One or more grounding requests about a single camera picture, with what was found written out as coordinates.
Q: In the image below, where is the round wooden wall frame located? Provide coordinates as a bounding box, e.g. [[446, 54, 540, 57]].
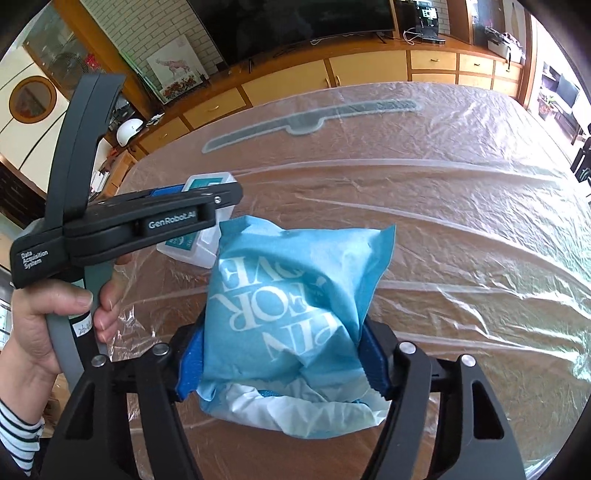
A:
[[9, 76, 57, 124]]

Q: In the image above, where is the giraffe picture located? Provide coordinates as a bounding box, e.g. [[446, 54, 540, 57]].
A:
[[147, 34, 208, 87]]

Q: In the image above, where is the large black television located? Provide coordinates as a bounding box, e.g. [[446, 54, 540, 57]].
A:
[[189, 0, 394, 65]]

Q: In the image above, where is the striped sleeve forearm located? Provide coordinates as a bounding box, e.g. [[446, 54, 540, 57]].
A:
[[1, 401, 45, 479]]

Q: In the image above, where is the teal white small box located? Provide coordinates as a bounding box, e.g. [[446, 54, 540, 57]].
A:
[[156, 172, 235, 269]]

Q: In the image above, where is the blue plastic snack bag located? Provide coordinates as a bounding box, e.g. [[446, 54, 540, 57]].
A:
[[197, 216, 396, 439]]

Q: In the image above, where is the long wooden tv cabinet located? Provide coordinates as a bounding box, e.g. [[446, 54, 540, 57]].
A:
[[120, 59, 534, 201]]

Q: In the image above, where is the white helmet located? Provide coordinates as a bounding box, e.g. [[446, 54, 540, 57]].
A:
[[116, 118, 144, 147]]

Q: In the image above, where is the red floral picture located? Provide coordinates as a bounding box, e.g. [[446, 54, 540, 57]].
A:
[[159, 72, 202, 104]]

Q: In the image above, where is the person left hand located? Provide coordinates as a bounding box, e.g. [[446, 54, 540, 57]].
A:
[[0, 253, 133, 425]]

